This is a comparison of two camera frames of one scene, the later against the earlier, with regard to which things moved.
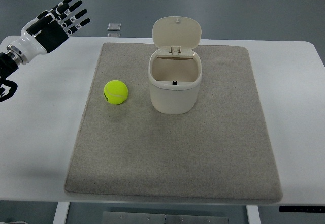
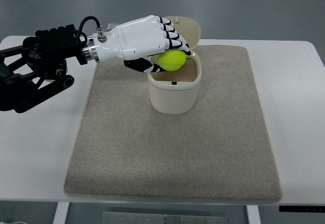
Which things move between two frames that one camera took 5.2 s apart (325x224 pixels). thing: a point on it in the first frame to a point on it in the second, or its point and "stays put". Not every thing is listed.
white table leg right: [253, 214] stays put
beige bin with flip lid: [175, 70] stays put
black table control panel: [302, 209] stays put
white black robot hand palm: [33, 47] to [140, 38]
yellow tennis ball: [116, 92] to [171, 60]
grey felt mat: [221, 150] stays put
